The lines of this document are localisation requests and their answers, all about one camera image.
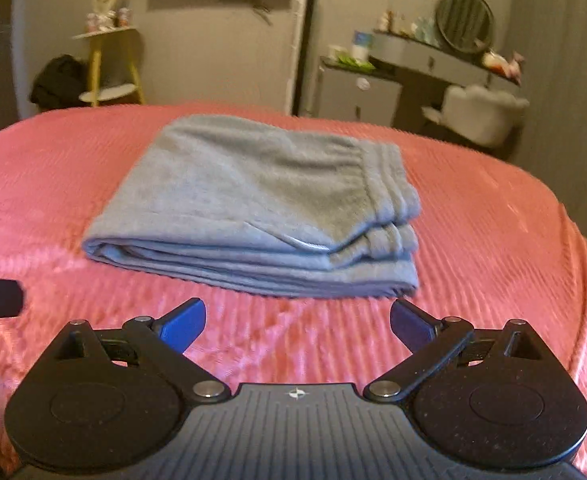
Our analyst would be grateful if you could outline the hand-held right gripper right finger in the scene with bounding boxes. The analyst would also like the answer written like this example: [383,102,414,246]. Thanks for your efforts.
[363,298,549,403]

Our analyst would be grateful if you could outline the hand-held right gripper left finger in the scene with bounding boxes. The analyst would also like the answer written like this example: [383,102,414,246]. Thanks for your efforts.
[48,297,229,403]

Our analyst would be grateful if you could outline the grey-blue sweat pants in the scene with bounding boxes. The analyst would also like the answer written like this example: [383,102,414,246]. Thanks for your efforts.
[82,115,422,300]

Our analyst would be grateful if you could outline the pink ribbed bed blanket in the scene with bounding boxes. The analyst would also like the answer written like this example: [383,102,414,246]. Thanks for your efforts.
[0,102,587,480]

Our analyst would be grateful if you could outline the white fluffy chair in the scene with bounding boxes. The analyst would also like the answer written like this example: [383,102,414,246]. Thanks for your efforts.
[421,84,530,149]

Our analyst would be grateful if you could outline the black bag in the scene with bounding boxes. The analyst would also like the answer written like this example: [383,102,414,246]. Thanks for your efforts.
[30,54,92,109]

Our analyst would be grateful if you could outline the small grey cabinet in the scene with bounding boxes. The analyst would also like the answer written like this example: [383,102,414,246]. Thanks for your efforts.
[316,57,404,129]

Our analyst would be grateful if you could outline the yellow two-tier side table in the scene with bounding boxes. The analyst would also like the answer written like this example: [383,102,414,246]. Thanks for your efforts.
[71,26,146,107]

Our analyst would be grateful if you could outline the grey vanity desk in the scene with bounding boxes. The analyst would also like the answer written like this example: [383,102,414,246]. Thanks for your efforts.
[373,30,522,94]

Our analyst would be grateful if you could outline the pink plush toys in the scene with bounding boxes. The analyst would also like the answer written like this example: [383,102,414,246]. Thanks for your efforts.
[483,50,525,81]

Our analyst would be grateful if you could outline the blue and white container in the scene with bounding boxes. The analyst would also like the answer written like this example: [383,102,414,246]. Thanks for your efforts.
[352,30,375,59]

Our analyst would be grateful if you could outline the pale blue toiletry item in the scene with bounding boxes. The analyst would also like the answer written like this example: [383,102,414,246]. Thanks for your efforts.
[413,16,437,44]

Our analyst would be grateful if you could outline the round vanity mirror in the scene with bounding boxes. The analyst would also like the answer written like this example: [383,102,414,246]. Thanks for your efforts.
[436,0,495,55]

